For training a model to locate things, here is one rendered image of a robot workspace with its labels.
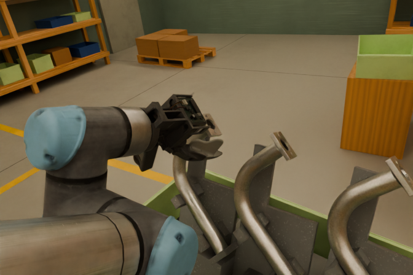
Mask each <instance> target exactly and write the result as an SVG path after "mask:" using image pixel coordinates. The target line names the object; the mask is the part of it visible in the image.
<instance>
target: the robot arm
mask: <svg viewBox="0 0 413 275"><path fill-rule="evenodd" d="M194 93H195V92H193V93H192V94H191V95H179V94H172V95H171V96H170V97H169V98H168V99H167V100H166V101H165V102H164V103H163V104H162V105H160V104H159V102H152V103H150V105H148V107H147V108H145V107H135V106H77V105H68V106H65V107H44V108H40V109H38V110H36V111H34V112H33V113H32V114H31V115H30V117H29V118H28V120H27V122H26V125H25V129H24V135H23V141H24V143H25V145H26V149H25V152H26V156H27V157H28V159H29V162H30V163H31V164H32V165H33V166H34V167H35V168H37V169H41V170H45V171H46V174H45V192H44V211H43V215H42V217H41V218H32V219H17V220H2V221H0V275H191V272H192V270H193V268H194V265H195V261H196V258H197V254H198V249H199V241H198V237H197V234H196V232H195V231H194V229H193V228H191V227H190V226H188V225H186V224H184V223H182V222H180V221H178V220H176V219H175V217H174V216H172V215H171V216H167V215H165V214H163V213H160V212H158V211H155V210H153V209H151V208H149V207H147V206H144V205H142V204H140V203H137V202H135V201H133V200H131V199H128V198H126V197H124V196H121V195H119V194H117V193H114V192H112V191H110V190H107V189H106V183H107V175H108V169H107V167H108V160H110V159H114V158H122V157H129V156H133V160H134V162H135V163H136V164H137V165H138V166H139V168H140V170H141V172H144V171H146V170H148V169H151V168H152V167H153V164H154V160H155V156H156V153H157V149H158V146H161V148H162V150H165V151H167V152H168V153H172V155H176V156H178V157H180V158H182V159H183V160H186V161H202V160H210V159H214V158H217V157H219V156H221V155H222V152H220V151H218V149H219V148H220V146H222V145H223V140H222V139H213V140H210V141H203V140H200V139H194V140H192V141H191V142H190V143H189V144H186V142H187V139H189V138H190V137H191V136H192V135H196V134H203V133H204V132H205V131H206V130H207V129H209V128H210V127H211V126H210V125H209V126H205V125H206V123H207V121H206V120H205V118H204V116H203V115H202V113H201V111H200V109H199V107H198V106H197V104H196V102H195V101H194V99H193V98H192V97H193V94H194ZM180 97H185V98H180ZM200 129H202V130H201V131H199V130H200ZM198 131H199V132H198Z"/></svg>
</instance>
